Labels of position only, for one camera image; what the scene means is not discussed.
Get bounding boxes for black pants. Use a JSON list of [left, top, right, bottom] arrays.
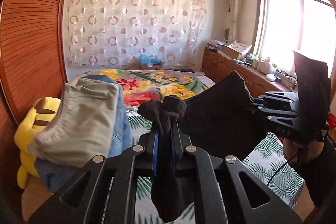
[[138, 53, 335, 223]]

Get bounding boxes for folded blue jeans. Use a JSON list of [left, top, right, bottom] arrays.
[[34, 75, 131, 192]]

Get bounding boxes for white bottles on sideboard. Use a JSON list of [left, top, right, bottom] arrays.
[[252, 57, 271, 75]]

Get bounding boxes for bright window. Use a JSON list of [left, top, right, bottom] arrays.
[[253, 0, 335, 75]]

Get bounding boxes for floral blanket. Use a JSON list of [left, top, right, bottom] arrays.
[[71, 69, 215, 107]]

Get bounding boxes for black cable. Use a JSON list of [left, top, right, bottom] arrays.
[[266, 144, 308, 187]]

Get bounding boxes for palm leaf print bedsheet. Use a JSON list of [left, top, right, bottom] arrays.
[[126, 106, 303, 223]]

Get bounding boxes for yellow pikachu plush toy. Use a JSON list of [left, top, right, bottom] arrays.
[[14, 97, 61, 189]]

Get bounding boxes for cardboard box on sideboard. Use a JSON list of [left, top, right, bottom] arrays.
[[221, 44, 251, 60]]

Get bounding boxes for person's right hand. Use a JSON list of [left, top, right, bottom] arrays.
[[282, 135, 329, 164]]

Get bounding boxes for wooden sideboard cabinet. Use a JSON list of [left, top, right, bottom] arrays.
[[201, 48, 292, 98]]

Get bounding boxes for sheer circle pattern curtain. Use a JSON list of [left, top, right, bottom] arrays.
[[63, 0, 207, 68]]

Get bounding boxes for blue toy on bed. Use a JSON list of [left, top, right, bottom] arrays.
[[139, 53, 162, 71]]

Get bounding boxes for folded grey-green garment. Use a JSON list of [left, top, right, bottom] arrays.
[[27, 78, 119, 168]]

